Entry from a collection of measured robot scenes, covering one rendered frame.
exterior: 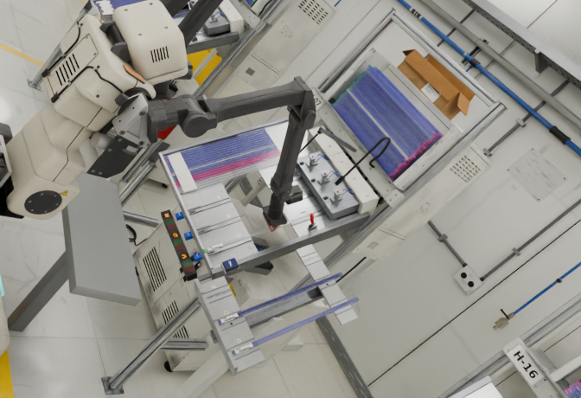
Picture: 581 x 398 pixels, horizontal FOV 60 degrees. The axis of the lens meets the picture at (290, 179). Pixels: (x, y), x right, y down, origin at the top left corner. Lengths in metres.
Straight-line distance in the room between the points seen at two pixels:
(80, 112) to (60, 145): 0.13
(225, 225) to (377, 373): 1.99
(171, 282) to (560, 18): 2.98
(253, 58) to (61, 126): 1.88
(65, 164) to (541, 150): 2.85
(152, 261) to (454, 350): 1.96
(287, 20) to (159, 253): 1.56
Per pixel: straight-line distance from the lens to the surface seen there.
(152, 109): 1.36
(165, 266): 2.67
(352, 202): 2.14
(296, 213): 2.15
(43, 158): 1.60
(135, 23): 1.48
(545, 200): 3.49
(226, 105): 1.45
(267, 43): 3.23
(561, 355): 2.05
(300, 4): 3.20
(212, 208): 2.16
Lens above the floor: 1.71
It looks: 17 degrees down
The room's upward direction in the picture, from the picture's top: 45 degrees clockwise
